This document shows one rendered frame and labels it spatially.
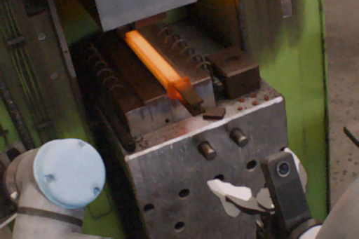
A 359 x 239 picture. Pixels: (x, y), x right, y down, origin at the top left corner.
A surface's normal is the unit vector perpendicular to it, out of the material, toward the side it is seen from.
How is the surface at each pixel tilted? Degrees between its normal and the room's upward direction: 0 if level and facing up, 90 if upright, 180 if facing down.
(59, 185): 60
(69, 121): 90
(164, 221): 90
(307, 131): 90
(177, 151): 90
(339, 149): 0
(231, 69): 0
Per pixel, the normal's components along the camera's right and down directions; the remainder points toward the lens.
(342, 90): -0.18, -0.83
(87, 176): 0.54, -0.19
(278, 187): 0.29, -0.02
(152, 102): 0.37, 0.44
